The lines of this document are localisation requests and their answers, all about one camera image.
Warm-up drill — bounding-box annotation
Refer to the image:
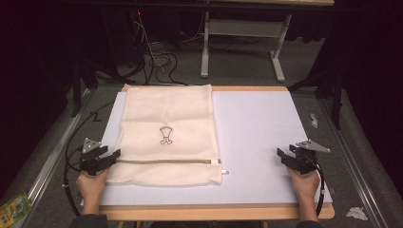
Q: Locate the cream mesh laundry bag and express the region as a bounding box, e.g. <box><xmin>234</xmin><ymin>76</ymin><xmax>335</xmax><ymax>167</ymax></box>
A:
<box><xmin>105</xmin><ymin>83</ymin><xmax>230</xmax><ymax>187</ymax></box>

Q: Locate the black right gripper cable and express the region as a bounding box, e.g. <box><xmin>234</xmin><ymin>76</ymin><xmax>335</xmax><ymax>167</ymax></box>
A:
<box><xmin>310</xmin><ymin>156</ymin><xmax>327</xmax><ymax>217</ymax></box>

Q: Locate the metal floor rail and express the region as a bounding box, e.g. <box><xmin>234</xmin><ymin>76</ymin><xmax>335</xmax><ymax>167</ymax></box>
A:
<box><xmin>317</xmin><ymin>97</ymin><xmax>392</xmax><ymax>228</ymax></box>
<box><xmin>27</xmin><ymin>87</ymin><xmax>93</xmax><ymax>208</ymax></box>

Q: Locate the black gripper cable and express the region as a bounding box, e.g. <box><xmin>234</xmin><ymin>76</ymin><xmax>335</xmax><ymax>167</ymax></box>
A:
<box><xmin>310</xmin><ymin>156</ymin><xmax>327</xmax><ymax>217</ymax></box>
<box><xmin>62</xmin><ymin>101</ymin><xmax>115</xmax><ymax>217</ymax></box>

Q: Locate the white metal desk frame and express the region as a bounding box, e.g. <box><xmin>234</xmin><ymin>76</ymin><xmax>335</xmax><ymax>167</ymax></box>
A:
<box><xmin>200</xmin><ymin>0</ymin><xmax>336</xmax><ymax>84</ymax></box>

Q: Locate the crumpled white paper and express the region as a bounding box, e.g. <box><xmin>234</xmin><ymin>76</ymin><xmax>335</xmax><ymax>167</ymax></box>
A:
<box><xmin>345</xmin><ymin>206</ymin><xmax>369</xmax><ymax>221</ymax></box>

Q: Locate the person's left hand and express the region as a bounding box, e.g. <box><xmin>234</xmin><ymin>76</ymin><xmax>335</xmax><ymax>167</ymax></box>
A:
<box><xmin>76</xmin><ymin>167</ymin><xmax>110</xmax><ymax>205</ymax></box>

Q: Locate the tangle of floor cables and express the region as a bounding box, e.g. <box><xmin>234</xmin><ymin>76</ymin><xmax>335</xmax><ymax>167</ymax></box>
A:
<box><xmin>125</xmin><ymin>10</ymin><xmax>203</xmax><ymax>86</ymax></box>

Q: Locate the black stand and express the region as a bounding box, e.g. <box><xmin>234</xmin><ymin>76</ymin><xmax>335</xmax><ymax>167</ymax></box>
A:
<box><xmin>69</xmin><ymin>58</ymin><xmax>100</xmax><ymax>119</ymax></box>
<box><xmin>287</xmin><ymin>61</ymin><xmax>346</xmax><ymax>131</ymax></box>

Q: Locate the white table mat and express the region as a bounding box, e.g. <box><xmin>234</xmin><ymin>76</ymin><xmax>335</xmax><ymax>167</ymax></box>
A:
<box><xmin>80</xmin><ymin>90</ymin><xmax>334</xmax><ymax>207</ymax></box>

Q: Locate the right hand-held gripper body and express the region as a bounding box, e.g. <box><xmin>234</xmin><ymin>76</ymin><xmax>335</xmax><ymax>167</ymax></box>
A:
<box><xmin>288</xmin><ymin>140</ymin><xmax>331</xmax><ymax>175</ymax></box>

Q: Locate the green printed packet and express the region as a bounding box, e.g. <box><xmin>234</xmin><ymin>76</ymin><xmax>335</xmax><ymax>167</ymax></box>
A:
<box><xmin>0</xmin><ymin>192</ymin><xmax>34</xmax><ymax>224</ymax></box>

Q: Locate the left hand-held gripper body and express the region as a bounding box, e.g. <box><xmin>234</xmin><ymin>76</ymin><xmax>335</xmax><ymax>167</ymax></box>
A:
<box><xmin>78</xmin><ymin>137</ymin><xmax>110</xmax><ymax>177</ymax></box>

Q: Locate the person's right hand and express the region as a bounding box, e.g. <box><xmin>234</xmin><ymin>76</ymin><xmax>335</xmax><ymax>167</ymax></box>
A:
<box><xmin>286</xmin><ymin>168</ymin><xmax>321</xmax><ymax>205</ymax></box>

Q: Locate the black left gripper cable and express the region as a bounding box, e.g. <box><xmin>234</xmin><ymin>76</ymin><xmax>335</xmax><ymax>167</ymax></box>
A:
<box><xmin>62</xmin><ymin>101</ymin><xmax>115</xmax><ymax>217</ymax></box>

